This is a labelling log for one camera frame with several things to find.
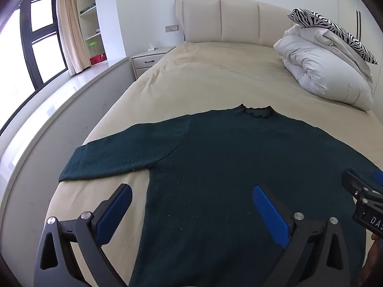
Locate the white wardrobe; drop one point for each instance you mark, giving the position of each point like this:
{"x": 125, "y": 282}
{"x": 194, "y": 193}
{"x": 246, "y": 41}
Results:
{"x": 356, "y": 9}

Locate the cream wall shelf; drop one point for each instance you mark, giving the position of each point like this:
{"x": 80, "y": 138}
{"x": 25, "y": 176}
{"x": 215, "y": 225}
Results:
{"x": 89, "y": 21}

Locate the red box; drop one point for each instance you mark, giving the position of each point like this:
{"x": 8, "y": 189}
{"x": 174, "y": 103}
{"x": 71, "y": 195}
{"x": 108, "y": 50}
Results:
{"x": 98, "y": 59}

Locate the zebra print pillow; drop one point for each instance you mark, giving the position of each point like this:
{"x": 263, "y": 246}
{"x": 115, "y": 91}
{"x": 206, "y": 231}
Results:
{"x": 329, "y": 25}

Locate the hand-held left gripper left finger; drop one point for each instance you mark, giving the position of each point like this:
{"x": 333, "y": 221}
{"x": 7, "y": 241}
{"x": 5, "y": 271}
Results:
{"x": 115, "y": 212}

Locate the black framed window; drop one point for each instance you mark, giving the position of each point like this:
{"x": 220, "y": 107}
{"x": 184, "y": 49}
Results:
{"x": 27, "y": 44}

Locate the cream padded headboard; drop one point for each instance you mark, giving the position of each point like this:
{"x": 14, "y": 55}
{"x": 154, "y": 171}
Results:
{"x": 239, "y": 21}

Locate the white window ledge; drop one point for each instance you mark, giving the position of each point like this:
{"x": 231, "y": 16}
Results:
{"x": 59, "y": 95}

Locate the dark green sweater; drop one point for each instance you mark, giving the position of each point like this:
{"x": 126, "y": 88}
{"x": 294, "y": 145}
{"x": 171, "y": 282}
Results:
{"x": 239, "y": 161}

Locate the white nightstand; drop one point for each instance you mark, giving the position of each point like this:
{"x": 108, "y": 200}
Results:
{"x": 148, "y": 62}

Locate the beige curtain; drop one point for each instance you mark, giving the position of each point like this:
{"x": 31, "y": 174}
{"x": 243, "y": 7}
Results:
{"x": 70, "y": 27}

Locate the wall switch panel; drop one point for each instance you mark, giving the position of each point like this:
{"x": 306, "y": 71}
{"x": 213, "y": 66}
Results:
{"x": 171, "y": 28}

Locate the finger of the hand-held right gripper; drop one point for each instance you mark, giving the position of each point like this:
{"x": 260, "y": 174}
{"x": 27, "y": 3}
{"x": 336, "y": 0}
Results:
{"x": 378, "y": 177}
{"x": 354, "y": 184}

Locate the green plastic item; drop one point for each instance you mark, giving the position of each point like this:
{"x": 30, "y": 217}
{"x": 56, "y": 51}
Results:
{"x": 93, "y": 43}

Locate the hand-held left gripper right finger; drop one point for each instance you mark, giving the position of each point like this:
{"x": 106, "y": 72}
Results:
{"x": 270, "y": 215}

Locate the beige bed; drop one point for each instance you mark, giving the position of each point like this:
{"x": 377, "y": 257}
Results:
{"x": 197, "y": 74}

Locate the small white tissue box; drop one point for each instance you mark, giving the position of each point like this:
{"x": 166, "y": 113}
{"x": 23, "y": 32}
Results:
{"x": 152, "y": 48}

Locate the white folded duvet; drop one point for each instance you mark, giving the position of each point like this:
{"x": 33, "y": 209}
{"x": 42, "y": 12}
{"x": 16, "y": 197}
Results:
{"x": 323, "y": 68}

